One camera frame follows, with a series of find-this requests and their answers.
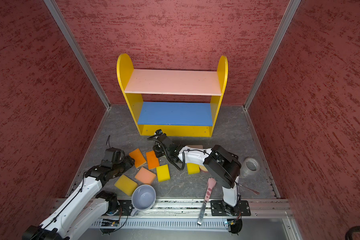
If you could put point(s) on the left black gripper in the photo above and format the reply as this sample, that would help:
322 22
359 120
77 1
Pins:
129 164

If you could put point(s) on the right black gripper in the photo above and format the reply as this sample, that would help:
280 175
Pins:
156 149

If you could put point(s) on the orange sponge yellow base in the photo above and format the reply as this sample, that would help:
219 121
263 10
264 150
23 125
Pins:
152 160
138 157

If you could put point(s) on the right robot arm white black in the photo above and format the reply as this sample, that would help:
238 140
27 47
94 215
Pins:
223 166

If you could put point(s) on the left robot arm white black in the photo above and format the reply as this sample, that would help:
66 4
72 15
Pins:
84 206

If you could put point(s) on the yellow shelf unit pink blue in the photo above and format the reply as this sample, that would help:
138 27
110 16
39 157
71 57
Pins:
174 119

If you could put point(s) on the large yellow sponge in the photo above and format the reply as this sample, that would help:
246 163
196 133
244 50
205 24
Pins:
126 185

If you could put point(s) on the yellow square sponge middle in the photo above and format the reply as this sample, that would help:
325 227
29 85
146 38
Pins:
163 173

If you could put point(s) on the yellow square sponge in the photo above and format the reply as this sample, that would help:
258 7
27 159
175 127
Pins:
193 168
163 173

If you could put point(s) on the salmon orange sponge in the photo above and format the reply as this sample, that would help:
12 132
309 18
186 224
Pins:
145 176

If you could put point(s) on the beige pink sponge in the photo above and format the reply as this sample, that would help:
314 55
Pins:
196 146

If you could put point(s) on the yellow square sponge right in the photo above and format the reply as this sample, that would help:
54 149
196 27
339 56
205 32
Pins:
193 168

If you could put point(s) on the grey blue mug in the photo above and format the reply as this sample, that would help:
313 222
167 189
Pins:
143 199

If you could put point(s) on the smiley face yellow sponge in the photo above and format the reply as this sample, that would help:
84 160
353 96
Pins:
202 168

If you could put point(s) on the grey tape roll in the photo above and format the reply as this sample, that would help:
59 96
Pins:
250 167

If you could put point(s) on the small red stick tool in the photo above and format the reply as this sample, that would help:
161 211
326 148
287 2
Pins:
253 191

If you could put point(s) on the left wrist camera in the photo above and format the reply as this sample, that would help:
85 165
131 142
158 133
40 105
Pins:
114 155

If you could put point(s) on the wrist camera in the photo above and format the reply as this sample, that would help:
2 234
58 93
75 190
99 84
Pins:
159 132
114 155

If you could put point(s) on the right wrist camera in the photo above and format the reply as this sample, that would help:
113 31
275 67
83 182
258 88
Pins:
159 132

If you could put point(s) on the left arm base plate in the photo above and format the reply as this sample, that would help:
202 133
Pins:
124 207

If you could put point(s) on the pink handled knife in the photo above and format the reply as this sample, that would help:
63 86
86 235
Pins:
211 183

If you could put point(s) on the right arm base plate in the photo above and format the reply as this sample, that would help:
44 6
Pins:
220 208

